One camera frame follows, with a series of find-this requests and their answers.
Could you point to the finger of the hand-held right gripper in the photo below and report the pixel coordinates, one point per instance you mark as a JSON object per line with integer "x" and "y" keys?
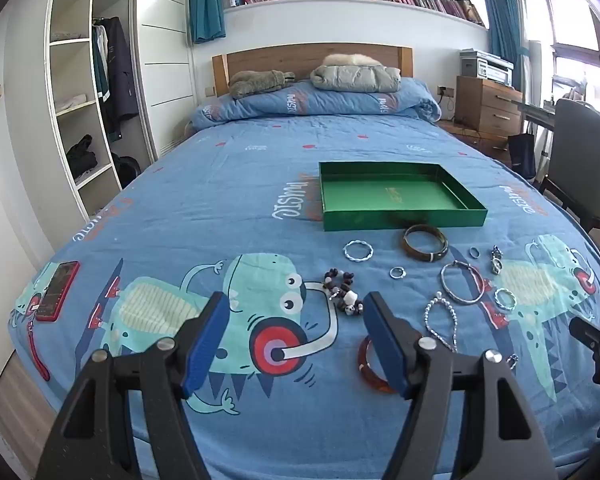
{"x": 587, "y": 331}

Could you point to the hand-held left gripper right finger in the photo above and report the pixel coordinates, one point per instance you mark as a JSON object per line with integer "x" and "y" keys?
{"x": 385, "y": 345}

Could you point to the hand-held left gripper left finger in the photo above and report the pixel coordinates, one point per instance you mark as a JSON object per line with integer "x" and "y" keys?
{"x": 207, "y": 345}

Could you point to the amber bangle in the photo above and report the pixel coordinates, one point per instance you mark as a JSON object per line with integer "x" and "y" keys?
{"x": 365, "y": 367}

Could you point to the thin silver hoop bangle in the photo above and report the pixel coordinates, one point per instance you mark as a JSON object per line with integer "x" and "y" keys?
{"x": 460, "y": 301}

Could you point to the small twisted silver bangle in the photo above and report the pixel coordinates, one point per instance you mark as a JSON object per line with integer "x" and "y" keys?
{"x": 497, "y": 300}

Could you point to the dark brown bangle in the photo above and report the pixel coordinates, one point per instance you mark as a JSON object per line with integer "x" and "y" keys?
{"x": 406, "y": 247}

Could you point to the green box tray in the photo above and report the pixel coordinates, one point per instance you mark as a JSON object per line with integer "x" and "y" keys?
{"x": 380, "y": 195}

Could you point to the blue dinosaur bed sheet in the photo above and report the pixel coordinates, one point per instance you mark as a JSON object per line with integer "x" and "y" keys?
{"x": 205, "y": 210}

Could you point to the grey chair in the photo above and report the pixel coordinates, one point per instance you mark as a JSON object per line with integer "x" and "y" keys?
{"x": 580, "y": 150}

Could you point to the red smartphone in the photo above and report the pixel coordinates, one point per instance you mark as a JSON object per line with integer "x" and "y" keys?
{"x": 57, "y": 290}

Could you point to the dark tote bag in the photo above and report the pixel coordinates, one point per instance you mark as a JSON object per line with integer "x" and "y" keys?
{"x": 521, "y": 157}

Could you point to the black bag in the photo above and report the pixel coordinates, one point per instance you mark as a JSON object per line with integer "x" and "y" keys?
{"x": 126, "y": 170}

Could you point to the glass desk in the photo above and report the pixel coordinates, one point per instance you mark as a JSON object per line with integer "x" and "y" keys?
{"x": 532, "y": 110}

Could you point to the dark folded clothes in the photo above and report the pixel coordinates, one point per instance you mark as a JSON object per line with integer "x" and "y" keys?
{"x": 81, "y": 156}

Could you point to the wooden dresser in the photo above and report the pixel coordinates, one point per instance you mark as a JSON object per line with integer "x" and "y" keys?
{"x": 487, "y": 105}

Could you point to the folded blue duvet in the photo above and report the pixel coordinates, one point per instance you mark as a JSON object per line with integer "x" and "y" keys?
{"x": 330, "y": 102}

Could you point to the grey printer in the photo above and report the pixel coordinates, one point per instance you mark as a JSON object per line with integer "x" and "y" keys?
{"x": 485, "y": 67}

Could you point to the grey plush garment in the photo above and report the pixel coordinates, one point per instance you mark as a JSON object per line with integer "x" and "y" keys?
{"x": 257, "y": 84}

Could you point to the beige down jacket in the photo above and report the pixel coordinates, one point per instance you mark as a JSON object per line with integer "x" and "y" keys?
{"x": 355, "y": 79}

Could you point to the light folded clothes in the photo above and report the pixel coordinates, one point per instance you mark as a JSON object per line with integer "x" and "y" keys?
{"x": 72, "y": 102}

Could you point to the hanging dark clothes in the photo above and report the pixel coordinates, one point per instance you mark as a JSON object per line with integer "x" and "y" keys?
{"x": 117, "y": 75}

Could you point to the cream fur collar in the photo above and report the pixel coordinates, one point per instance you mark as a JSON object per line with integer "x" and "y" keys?
{"x": 352, "y": 59}

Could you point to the wooden headboard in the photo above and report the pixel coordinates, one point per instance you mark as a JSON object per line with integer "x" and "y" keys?
{"x": 260, "y": 60}

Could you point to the teal curtain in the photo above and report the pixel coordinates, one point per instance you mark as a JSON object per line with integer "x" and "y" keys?
{"x": 206, "y": 0}
{"x": 505, "y": 20}

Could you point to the white wardrobe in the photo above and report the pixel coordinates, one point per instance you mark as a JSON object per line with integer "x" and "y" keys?
{"x": 165, "y": 35}

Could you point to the wall socket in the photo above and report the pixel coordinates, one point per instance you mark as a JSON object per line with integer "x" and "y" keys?
{"x": 446, "y": 91}

